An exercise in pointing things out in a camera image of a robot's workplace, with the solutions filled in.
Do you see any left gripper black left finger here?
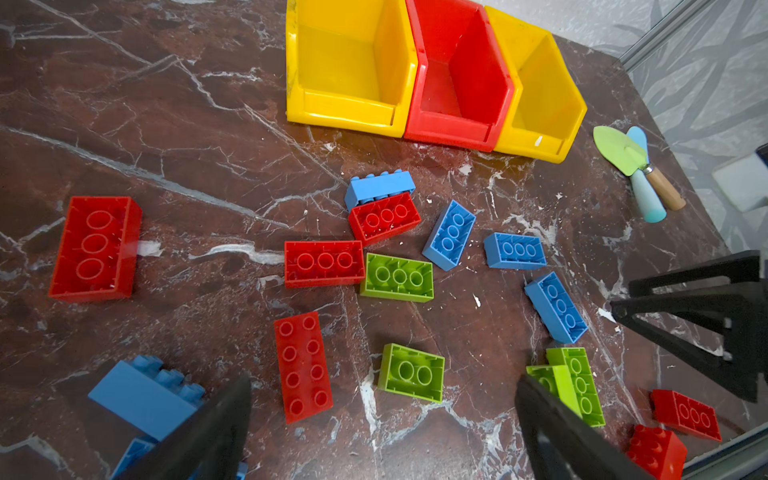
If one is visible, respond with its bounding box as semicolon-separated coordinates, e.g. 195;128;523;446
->
118;376;251;479

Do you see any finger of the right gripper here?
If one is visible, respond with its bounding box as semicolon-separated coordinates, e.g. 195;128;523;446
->
610;250;767;402

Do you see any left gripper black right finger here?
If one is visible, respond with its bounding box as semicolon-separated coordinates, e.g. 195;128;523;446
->
515;375;650;479

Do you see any green lego pair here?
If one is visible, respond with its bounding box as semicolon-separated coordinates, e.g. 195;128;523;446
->
526;347;606;427

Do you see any green lego short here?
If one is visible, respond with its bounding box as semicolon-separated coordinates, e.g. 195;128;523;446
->
378;343;445;403

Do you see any green lego long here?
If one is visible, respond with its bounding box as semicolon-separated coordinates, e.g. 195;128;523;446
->
360;252;434;303

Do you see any red lego front right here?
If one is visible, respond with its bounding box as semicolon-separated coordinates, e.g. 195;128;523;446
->
650;389;722;442

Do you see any red lego studs up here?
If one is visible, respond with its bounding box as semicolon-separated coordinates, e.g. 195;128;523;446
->
274;311;333;424

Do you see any light blue scoop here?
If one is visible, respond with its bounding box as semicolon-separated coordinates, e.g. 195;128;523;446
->
626;126;666;224

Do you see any red lego centre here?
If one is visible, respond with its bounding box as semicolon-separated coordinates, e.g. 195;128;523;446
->
284;240;366;288

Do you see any red lego far left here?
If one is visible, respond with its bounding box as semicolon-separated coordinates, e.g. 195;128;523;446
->
49;196;142;302

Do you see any blue lego tilted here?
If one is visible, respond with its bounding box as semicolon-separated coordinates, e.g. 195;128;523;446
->
423;200;476;271

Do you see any right yellow bin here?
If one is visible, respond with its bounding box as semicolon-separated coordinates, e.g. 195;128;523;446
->
485;6;587;164

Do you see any yellow bin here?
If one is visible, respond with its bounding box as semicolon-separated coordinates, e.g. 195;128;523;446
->
286;0;418;138
485;6;587;164

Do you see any red lego under blue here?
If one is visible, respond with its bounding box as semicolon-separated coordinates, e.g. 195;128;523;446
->
349;192;421;247

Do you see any red middle bin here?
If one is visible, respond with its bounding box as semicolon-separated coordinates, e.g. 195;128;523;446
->
404;0;515;152

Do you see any left yellow bin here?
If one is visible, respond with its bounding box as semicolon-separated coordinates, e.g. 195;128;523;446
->
286;0;418;138

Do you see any green trowel wooden handle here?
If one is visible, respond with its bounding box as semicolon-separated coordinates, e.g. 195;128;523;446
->
593;126;686;211

